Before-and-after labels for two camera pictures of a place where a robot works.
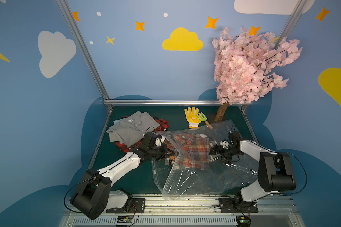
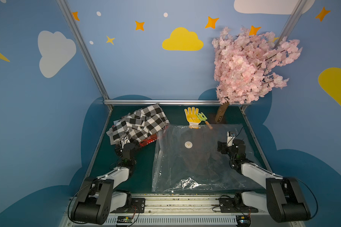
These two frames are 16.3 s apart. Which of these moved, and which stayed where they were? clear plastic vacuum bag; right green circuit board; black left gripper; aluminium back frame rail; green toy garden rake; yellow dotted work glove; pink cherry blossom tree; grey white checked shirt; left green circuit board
Moved: clear plastic vacuum bag; black left gripper; grey white checked shirt
Stayed: right green circuit board; aluminium back frame rail; green toy garden rake; yellow dotted work glove; pink cherry blossom tree; left green circuit board
